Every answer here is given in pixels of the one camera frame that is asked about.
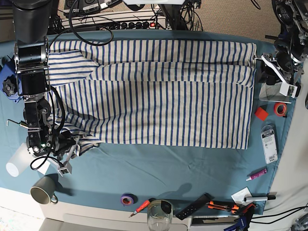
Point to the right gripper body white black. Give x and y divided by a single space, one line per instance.
66 147

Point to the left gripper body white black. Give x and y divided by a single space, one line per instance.
273 71

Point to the blue white striped T-shirt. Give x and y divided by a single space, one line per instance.
161 92

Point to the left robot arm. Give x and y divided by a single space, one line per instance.
292 42

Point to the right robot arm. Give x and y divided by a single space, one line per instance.
44 112

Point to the grey patterned notebook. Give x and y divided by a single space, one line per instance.
271 93

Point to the red tape roll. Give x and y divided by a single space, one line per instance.
280 109

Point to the red cube block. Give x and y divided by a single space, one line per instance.
261 113

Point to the grey ceramic mug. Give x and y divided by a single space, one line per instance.
43 191

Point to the black hex key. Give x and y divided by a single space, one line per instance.
11 121

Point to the clear plastic bit case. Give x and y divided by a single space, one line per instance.
269 144

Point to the blue clamp block black knob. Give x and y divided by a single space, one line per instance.
8 83

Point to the purple tape roll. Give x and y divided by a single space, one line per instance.
128 199

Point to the purple glue tube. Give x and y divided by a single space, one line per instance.
257 174

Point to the clear glass jar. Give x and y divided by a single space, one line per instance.
159 215

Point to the teal table cloth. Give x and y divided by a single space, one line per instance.
181 174

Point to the black power strip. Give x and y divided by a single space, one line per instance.
133 25

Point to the white marker pen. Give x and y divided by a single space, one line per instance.
259 199

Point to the white paper card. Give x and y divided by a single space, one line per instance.
239 196

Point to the black remote control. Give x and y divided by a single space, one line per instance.
194 206

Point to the orange black utility knife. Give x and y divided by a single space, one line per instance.
224 206

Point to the blue black bar clamp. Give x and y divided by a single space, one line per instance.
243 221

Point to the orange handled screwdriver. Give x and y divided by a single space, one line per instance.
142 207

